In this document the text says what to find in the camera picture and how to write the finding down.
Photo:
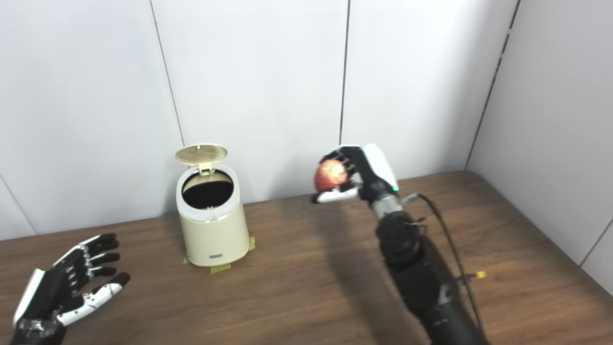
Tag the cream round bin lid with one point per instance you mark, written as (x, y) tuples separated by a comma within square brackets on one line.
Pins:
[(201, 153)]

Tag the red apple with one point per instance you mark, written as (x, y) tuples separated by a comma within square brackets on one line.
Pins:
[(329, 175)]

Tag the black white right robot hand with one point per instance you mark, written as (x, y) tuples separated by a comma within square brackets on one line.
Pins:
[(371, 170)]

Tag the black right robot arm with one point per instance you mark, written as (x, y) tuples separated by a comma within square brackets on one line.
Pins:
[(416, 268)]

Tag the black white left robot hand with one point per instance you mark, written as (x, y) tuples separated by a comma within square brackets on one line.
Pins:
[(45, 292)]

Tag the yellow tape piece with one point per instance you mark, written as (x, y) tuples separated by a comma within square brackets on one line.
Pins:
[(251, 243), (221, 269)]

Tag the cream-colored bin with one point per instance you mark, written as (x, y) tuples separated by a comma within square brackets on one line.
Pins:
[(213, 235)]

